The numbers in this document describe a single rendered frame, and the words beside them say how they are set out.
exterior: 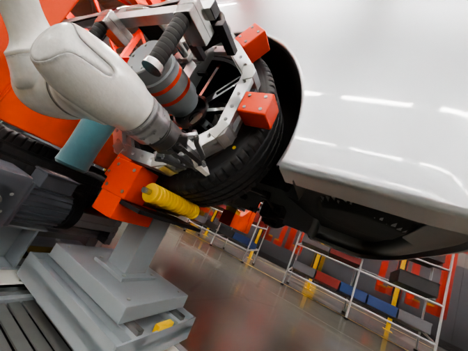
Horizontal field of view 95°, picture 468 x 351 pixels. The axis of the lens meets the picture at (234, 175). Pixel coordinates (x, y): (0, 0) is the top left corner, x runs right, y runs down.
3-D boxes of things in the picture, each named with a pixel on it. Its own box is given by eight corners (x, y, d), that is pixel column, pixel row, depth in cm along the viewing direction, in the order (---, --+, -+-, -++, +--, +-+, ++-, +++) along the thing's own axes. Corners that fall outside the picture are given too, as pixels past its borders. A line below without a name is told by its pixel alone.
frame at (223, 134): (209, 193, 61) (279, 47, 73) (198, 185, 55) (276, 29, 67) (103, 151, 86) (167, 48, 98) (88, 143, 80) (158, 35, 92)
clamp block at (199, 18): (207, 47, 55) (216, 31, 56) (188, 10, 47) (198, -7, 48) (192, 47, 57) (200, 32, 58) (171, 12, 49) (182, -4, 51)
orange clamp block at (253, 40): (249, 66, 76) (270, 50, 75) (242, 46, 69) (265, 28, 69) (240, 57, 80) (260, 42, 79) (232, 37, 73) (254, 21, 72)
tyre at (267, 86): (320, 122, 85) (221, 67, 119) (319, 76, 65) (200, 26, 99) (202, 242, 83) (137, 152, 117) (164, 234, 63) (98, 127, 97)
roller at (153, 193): (199, 223, 83) (205, 209, 84) (145, 202, 57) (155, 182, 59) (188, 217, 85) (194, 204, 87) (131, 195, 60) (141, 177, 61)
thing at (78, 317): (185, 341, 78) (197, 313, 80) (95, 388, 47) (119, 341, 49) (107, 274, 101) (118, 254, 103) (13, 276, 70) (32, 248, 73)
